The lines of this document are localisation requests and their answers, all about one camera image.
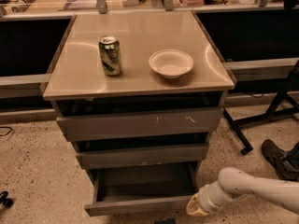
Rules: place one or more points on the grey drawer cabinet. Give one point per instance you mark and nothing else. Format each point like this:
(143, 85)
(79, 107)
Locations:
(78, 85)

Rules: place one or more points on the green soda can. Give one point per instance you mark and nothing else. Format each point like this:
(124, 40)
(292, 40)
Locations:
(110, 54)

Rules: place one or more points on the grey top drawer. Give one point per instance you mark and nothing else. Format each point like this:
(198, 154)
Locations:
(139, 124)

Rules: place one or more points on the black object on floor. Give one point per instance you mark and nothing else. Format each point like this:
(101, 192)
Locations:
(4, 200)

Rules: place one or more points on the grey drawer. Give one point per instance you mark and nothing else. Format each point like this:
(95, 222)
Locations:
(139, 124)
(142, 156)
(146, 188)

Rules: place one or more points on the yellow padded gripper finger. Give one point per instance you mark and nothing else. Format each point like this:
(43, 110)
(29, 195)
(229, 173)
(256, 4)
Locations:
(196, 206)

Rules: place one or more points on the grey bottom drawer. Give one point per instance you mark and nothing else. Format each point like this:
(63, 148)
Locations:
(146, 188)

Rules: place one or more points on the dark trouser leg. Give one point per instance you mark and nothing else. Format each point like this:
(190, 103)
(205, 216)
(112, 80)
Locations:
(291, 159)

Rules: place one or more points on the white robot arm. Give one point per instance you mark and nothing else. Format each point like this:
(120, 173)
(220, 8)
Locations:
(233, 184)

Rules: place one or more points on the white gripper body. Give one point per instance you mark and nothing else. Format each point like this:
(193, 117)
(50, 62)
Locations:
(205, 199)

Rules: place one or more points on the black table stand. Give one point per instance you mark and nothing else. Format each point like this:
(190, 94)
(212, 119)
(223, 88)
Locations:
(272, 112)

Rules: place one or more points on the grey middle drawer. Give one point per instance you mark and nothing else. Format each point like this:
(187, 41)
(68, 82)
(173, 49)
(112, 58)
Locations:
(142, 156)

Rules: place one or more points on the brown shoe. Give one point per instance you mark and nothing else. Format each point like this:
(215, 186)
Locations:
(274, 155)

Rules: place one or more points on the white bowl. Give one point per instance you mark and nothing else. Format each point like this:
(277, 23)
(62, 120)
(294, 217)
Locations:
(171, 63)

